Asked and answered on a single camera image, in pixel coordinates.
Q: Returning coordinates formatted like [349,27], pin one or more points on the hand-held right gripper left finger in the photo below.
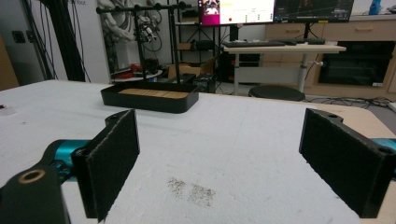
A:
[107,161]

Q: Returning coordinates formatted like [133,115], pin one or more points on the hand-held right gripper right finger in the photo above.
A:
[342,161]

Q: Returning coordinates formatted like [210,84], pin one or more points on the black tray with wooden bottom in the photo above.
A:
[149,96]

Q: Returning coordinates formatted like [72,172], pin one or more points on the white table cloth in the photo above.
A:
[193,149]

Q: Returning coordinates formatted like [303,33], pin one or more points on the black round stool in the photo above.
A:
[276,93]

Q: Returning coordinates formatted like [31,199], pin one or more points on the black oven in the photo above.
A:
[356,63]

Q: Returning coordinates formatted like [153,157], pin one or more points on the wooden cabinet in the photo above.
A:
[342,46]

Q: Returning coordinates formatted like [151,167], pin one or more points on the white height-adjustable desk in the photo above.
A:
[281,59]

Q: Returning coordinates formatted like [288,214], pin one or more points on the cardboard box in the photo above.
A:
[190,69]

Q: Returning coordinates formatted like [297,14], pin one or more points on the black metal stand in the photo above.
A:
[155,37]

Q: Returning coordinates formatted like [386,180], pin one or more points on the black keyboard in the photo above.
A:
[253,44]

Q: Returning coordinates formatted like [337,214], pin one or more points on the dark computer monitor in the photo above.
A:
[313,10]

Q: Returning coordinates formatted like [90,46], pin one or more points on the black shelf rack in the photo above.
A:
[194,31]

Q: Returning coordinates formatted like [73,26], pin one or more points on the blue bottle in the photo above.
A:
[374,6]

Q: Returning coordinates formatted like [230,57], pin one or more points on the bright computer monitor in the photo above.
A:
[239,11]

